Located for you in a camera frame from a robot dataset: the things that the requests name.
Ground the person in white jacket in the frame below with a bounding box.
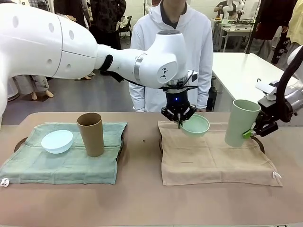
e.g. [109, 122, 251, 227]
[129, 0, 215, 113]

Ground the light blue bowl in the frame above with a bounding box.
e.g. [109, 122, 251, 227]
[41, 129, 74, 155]

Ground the grey background workbench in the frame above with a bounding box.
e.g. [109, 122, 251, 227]
[218, 21, 258, 53]

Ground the black vertical pole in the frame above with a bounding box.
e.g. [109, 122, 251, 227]
[245, 0, 261, 54]

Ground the white background table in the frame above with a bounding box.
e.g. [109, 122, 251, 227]
[211, 52, 303, 112]

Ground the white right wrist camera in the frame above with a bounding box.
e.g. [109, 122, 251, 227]
[255, 81, 278, 96]

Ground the person in dark maroon clothes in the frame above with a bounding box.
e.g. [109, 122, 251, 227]
[248, 0, 299, 62]

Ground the brown tall cup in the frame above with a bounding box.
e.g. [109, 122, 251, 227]
[76, 112, 106, 157]

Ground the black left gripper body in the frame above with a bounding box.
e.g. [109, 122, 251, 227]
[165, 91, 191, 114]

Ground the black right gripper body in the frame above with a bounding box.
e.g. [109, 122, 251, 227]
[257, 96, 288, 123]

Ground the person in yellow top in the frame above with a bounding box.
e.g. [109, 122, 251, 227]
[271, 0, 303, 70]

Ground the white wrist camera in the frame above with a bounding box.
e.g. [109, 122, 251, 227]
[187, 70, 199, 84]
[255, 81, 278, 96]

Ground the dark brown serving tray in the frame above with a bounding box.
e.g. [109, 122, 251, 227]
[13, 132, 126, 164]
[158, 134, 266, 153]

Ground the mint green tall cup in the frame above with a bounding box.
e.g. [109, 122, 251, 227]
[224, 99, 262, 148]

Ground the black cable sleeve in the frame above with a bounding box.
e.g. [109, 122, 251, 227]
[277, 46, 303, 123]

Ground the mannequin in white jacket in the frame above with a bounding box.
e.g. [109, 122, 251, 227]
[13, 75, 54, 99]

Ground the beige cloth mat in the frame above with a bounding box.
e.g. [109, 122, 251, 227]
[157, 121, 283, 188]

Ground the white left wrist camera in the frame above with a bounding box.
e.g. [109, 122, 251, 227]
[187, 70, 199, 84]

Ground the mint green bowl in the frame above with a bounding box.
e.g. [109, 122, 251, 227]
[180, 114, 211, 138]

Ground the green cloth mat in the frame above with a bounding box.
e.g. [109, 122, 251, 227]
[0, 121, 128, 188]

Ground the black office chair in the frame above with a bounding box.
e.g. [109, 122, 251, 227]
[117, 15, 134, 39]

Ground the person in dark patterned top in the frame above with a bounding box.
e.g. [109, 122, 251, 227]
[89, 0, 127, 51]

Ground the mannequin in black vest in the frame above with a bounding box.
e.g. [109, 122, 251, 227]
[53, 0, 91, 30]

